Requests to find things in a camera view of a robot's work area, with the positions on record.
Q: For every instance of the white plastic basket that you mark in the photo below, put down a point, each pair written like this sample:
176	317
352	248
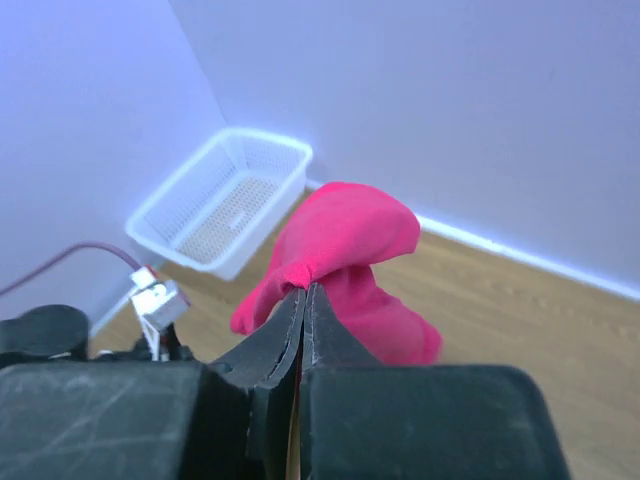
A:
214	212

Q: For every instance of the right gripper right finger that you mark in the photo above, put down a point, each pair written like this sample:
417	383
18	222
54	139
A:
360	419

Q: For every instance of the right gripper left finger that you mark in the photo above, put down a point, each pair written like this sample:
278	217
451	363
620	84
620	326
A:
255	386

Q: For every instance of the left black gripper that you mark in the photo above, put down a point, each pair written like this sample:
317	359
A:
45	333

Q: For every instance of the pink t shirt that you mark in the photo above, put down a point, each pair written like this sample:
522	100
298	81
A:
334	238

